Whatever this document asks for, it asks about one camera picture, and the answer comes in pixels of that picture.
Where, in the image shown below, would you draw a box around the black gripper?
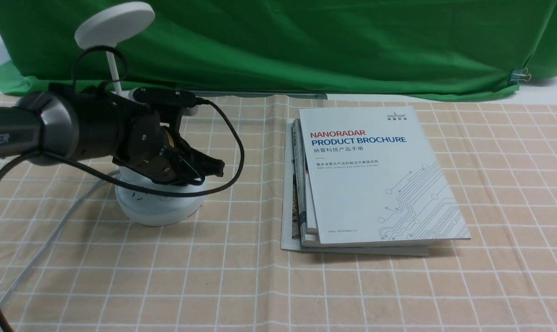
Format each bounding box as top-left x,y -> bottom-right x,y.
101,92 -> 225,186

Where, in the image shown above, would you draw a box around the white desk lamp with sockets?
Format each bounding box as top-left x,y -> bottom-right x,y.
74,1 -> 207,227

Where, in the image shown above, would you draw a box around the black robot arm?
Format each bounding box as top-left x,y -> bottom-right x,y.
0,83 -> 225,186

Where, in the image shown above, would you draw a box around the bottom magazine in stack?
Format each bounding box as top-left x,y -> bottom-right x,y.
281,119 -> 429,256

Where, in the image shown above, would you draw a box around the checkered beige tablecloth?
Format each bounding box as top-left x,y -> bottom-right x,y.
3,96 -> 557,332

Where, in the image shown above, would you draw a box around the Nanoradar product brochure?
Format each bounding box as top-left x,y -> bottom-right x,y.
298,107 -> 471,244

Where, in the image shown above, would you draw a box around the green backdrop cloth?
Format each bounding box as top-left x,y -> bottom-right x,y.
0,0 -> 557,102

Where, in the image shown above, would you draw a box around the metal binder clip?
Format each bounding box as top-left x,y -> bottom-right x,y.
508,68 -> 532,85

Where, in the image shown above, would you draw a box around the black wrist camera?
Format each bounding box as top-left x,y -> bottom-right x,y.
128,88 -> 199,116

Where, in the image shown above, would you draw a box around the white lamp power cable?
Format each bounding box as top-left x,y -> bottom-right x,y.
0,171 -> 121,319

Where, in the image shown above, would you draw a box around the black camera cable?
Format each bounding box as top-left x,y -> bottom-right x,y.
0,45 -> 245,332

